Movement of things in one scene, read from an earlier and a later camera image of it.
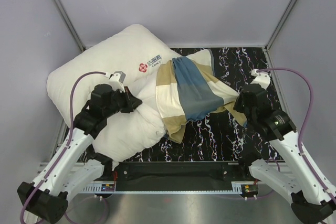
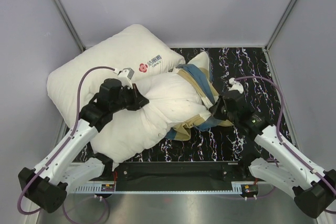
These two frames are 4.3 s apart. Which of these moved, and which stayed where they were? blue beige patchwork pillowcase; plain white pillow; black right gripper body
Moved: blue beige patchwork pillowcase; black right gripper body
Stayed: plain white pillow
